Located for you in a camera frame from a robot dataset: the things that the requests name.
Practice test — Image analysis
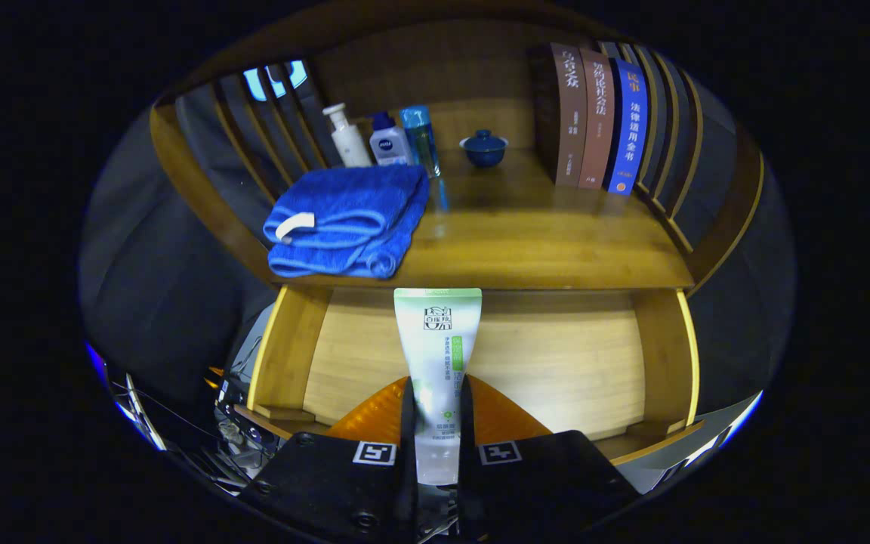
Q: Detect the wooden cabinet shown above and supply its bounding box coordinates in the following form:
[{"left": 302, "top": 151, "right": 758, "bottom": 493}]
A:
[{"left": 150, "top": 15, "right": 767, "bottom": 303}]

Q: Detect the tall teal bottle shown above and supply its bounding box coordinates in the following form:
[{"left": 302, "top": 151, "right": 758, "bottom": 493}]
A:
[{"left": 400, "top": 106, "right": 442, "bottom": 179}]

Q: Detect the dark blue lidded teacup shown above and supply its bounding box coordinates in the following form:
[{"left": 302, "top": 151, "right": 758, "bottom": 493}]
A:
[{"left": 459, "top": 129, "right": 509, "bottom": 168}]

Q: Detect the white and green tube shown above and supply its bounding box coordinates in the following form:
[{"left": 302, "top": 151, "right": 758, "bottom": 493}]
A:
[{"left": 393, "top": 288, "right": 483, "bottom": 486}]

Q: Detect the wooden drawer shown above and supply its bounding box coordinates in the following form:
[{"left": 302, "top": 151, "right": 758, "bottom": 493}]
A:
[{"left": 246, "top": 286, "right": 706, "bottom": 465}]

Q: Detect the reddish brown book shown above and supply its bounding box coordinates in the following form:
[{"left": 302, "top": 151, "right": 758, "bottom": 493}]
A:
[{"left": 578, "top": 49, "right": 615, "bottom": 190}]

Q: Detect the blue book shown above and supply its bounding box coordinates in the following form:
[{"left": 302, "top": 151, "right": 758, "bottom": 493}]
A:
[{"left": 606, "top": 58, "right": 649, "bottom": 196}]

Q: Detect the white bottle with blue cap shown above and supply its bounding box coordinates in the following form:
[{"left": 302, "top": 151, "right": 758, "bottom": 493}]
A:
[{"left": 369, "top": 112, "right": 413, "bottom": 167}]

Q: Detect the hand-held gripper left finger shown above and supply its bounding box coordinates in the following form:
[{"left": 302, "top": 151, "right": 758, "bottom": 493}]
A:
[{"left": 239, "top": 376, "right": 419, "bottom": 544}]

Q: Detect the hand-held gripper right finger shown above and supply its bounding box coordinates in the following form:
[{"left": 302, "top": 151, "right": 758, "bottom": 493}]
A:
[{"left": 456, "top": 376, "right": 641, "bottom": 542}]

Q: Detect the dark brown book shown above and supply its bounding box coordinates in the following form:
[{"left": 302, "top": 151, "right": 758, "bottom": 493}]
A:
[{"left": 529, "top": 43, "right": 588, "bottom": 187}]

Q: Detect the white pump bottle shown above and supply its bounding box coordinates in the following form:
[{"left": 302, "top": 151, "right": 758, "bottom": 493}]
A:
[{"left": 322, "top": 103, "right": 374, "bottom": 168}]

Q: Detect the blue folded towel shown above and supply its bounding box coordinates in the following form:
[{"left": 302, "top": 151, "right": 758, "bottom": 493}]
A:
[{"left": 264, "top": 165, "right": 430, "bottom": 280}]

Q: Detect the wooden countertop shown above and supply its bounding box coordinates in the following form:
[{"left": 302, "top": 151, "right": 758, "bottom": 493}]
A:
[{"left": 269, "top": 147, "right": 696, "bottom": 290}]

